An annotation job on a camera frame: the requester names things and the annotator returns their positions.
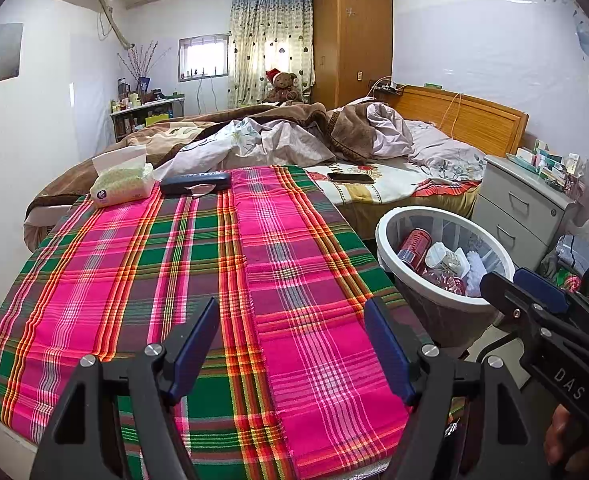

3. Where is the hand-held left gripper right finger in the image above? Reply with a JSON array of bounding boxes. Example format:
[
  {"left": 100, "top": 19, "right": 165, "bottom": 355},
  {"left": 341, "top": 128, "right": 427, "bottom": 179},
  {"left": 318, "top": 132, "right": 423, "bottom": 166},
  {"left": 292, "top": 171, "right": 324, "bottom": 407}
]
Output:
[{"left": 363, "top": 297, "right": 557, "bottom": 480}]

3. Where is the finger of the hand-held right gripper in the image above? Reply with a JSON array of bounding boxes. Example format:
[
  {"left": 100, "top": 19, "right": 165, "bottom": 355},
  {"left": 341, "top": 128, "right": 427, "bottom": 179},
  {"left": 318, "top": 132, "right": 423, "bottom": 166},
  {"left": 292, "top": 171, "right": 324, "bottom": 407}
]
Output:
[
  {"left": 513, "top": 267, "right": 589, "bottom": 334},
  {"left": 479, "top": 271, "right": 589, "bottom": 355}
]

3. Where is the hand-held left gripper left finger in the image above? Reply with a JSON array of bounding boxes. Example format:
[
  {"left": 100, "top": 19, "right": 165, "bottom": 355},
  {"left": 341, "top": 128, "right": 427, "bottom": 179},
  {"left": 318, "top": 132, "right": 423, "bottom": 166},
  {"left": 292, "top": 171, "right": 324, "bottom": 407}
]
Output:
[{"left": 28, "top": 296, "right": 221, "bottom": 480}]

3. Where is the white foam net sleeve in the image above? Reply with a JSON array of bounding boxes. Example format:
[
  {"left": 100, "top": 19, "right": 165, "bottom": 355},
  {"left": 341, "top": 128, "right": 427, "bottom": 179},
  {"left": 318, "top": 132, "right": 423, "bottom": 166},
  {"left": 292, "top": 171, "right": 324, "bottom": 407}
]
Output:
[{"left": 465, "top": 250, "right": 491, "bottom": 297}]

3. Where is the white trash bin with liner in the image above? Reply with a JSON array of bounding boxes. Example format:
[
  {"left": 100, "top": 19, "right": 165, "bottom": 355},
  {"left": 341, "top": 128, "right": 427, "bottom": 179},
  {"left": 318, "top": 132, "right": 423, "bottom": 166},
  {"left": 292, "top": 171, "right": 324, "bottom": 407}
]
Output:
[{"left": 375, "top": 206, "right": 516, "bottom": 351}]

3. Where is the clear plastic bottle red label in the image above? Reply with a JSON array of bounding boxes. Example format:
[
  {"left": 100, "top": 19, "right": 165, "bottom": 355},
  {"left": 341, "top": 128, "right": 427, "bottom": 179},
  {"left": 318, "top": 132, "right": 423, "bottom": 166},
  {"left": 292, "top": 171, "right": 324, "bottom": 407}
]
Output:
[{"left": 421, "top": 269, "right": 467, "bottom": 297}]

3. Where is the patterned paper cup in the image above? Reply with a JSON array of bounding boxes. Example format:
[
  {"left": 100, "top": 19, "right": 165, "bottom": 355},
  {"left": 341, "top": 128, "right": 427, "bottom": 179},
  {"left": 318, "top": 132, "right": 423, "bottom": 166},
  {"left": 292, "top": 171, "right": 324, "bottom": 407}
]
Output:
[{"left": 424, "top": 241, "right": 467, "bottom": 276}]

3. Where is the red drink can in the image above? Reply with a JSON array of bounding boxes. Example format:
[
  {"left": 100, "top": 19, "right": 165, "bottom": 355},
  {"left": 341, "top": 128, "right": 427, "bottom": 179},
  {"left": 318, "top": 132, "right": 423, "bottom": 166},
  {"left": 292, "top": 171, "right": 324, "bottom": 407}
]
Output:
[{"left": 398, "top": 228, "right": 432, "bottom": 273}]

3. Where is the person's right hand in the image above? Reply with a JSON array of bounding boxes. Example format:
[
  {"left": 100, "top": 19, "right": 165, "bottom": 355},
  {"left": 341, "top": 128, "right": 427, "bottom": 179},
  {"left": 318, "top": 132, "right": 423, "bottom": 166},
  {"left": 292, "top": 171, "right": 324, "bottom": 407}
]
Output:
[{"left": 544, "top": 404, "right": 589, "bottom": 467}]

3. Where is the grey blue cloth bag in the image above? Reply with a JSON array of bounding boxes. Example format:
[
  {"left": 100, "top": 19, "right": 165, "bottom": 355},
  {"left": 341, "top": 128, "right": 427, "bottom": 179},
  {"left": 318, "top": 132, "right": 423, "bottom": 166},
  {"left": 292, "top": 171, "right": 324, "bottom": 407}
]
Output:
[{"left": 557, "top": 234, "right": 589, "bottom": 277}]

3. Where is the plaid pink green tablecloth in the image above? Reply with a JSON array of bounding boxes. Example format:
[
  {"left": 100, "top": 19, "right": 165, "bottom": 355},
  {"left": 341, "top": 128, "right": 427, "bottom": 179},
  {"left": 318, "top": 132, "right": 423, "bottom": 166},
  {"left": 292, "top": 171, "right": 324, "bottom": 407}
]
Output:
[{"left": 0, "top": 164, "right": 467, "bottom": 480}]

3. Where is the grey drawer nightstand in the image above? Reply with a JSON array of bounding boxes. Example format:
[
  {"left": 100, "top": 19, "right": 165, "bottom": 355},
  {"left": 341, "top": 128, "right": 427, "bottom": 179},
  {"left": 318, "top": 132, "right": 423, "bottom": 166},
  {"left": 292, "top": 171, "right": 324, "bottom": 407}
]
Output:
[{"left": 471, "top": 154, "right": 580, "bottom": 271}]

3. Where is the row of small boxes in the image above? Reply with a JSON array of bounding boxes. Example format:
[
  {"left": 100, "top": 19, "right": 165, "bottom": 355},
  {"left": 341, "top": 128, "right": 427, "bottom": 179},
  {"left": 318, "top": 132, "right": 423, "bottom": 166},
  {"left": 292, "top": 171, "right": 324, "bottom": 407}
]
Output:
[{"left": 507, "top": 140, "right": 587, "bottom": 191}]

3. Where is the white red floral bedsheet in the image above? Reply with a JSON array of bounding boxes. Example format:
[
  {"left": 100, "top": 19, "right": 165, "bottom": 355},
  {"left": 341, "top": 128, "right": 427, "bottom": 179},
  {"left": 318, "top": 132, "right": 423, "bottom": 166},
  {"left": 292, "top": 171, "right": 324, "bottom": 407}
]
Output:
[{"left": 304, "top": 160, "right": 482, "bottom": 206}]

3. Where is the lilac floral pillow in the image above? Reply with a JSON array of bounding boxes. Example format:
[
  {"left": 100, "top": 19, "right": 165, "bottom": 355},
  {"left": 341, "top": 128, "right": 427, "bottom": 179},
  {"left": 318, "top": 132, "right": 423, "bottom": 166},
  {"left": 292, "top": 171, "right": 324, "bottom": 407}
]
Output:
[{"left": 407, "top": 120, "right": 487, "bottom": 181}]

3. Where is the dark blue glasses case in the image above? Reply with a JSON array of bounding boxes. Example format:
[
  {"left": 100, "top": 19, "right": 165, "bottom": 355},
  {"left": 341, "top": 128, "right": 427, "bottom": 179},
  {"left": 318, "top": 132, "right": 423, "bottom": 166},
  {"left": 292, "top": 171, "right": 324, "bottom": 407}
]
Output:
[{"left": 159, "top": 171, "right": 232, "bottom": 197}]

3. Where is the wooden bed headboard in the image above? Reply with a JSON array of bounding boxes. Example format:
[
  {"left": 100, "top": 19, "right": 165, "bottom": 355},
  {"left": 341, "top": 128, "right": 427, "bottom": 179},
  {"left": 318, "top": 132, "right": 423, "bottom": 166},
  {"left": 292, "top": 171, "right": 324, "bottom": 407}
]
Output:
[{"left": 389, "top": 85, "right": 530, "bottom": 158}]

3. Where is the black smartphone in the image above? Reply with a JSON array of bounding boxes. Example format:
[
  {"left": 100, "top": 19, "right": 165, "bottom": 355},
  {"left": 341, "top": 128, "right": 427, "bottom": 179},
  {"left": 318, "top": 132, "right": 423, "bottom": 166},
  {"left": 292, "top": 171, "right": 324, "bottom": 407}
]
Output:
[{"left": 327, "top": 172, "right": 375, "bottom": 184}]

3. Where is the soft tissue pack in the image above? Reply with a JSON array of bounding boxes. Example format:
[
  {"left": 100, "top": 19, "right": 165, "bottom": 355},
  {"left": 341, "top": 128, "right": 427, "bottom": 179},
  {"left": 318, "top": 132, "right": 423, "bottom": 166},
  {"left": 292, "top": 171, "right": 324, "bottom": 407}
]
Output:
[{"left": 89, "top": 144, "right": 155, "bottom": 208}]

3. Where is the pale floral duvet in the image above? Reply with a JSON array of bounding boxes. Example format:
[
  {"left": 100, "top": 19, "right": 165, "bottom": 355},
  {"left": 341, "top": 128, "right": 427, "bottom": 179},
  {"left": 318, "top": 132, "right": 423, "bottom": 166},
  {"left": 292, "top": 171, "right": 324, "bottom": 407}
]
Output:
[{"left": 162, "top": 102, "right": 415, "bottom": 171}]

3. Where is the brown blanket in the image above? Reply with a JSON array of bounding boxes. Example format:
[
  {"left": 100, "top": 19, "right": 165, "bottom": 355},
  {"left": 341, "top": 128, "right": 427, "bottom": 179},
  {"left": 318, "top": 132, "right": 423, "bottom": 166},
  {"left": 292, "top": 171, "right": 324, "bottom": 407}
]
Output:
[{"left": 24, "top": 101, "right": 390, "bottom": 221}]

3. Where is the shelf with bottles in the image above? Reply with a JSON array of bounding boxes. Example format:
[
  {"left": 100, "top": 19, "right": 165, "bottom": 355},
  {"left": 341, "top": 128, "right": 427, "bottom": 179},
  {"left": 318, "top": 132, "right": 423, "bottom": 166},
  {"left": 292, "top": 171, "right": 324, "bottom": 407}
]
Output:
[{"left": 110, "top": 91, "right": 186, "bottom": 142}]

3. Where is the power strip with chargers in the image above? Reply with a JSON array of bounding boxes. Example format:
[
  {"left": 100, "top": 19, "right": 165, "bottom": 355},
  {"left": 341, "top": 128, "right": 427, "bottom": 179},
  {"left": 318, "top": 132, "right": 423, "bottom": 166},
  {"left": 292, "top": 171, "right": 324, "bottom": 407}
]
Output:
[{"left": 369, "top": 77, "right": 407, "bottom": 96}]

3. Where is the brown teddy bear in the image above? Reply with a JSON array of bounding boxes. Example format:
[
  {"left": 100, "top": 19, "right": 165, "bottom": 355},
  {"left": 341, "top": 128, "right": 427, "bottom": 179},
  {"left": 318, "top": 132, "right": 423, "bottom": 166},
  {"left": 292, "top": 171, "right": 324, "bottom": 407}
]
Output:
[{"left": 263, "top": 67, "right": 304, "bottom": 105}]

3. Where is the vase of bare branches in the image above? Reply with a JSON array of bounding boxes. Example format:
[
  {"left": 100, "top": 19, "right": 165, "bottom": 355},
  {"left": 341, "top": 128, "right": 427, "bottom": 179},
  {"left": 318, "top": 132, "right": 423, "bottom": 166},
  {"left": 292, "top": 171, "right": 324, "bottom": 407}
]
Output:
[{"left": 117, "top": 42, "right": 172, "bottom": 91}]

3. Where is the small window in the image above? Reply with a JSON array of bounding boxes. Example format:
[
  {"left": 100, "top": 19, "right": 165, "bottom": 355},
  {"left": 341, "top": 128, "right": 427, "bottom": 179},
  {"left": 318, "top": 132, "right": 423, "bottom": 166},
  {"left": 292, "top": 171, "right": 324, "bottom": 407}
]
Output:
[{"left": 178, "top": 35, "right": 230, "bottom": 82}]

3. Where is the wooden wardrobe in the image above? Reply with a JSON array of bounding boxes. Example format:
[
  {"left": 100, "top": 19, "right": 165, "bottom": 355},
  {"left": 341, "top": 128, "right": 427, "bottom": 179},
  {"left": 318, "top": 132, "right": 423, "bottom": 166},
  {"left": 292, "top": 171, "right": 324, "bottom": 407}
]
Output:
[{"left": 313, "top": 0, "right": 394, "bottom": 110}]

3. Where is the patterned curtain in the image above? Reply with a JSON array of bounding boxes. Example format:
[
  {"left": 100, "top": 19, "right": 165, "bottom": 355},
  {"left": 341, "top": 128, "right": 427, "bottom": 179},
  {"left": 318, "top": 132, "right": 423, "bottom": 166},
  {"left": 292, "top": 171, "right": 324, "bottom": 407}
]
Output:
[{"left": 227, "top": 0, "right": 316, "bottom": 108}]

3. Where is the air conditioner pipe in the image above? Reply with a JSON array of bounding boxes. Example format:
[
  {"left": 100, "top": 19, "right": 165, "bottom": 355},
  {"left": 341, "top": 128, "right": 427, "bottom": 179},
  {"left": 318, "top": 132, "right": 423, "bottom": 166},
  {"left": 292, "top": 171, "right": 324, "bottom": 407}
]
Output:
[{"left": 97, "top": 0, "right": 135, "bottom": 51}]

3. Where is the white charging cable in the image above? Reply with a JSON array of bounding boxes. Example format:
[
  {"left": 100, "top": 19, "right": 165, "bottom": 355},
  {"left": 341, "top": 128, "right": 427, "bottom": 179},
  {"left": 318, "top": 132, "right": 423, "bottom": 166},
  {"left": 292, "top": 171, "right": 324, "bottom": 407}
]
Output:
[{"left": 443, "top": 91, "right": 463, "bottom": 142}]

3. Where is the blue wall decal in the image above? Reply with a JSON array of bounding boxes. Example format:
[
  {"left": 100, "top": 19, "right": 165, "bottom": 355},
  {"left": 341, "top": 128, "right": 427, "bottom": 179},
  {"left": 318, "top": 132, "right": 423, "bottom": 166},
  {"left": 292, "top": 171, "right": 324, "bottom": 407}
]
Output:
[{"left": 503, "top": 0, "right": 589, "bottom": 68}]

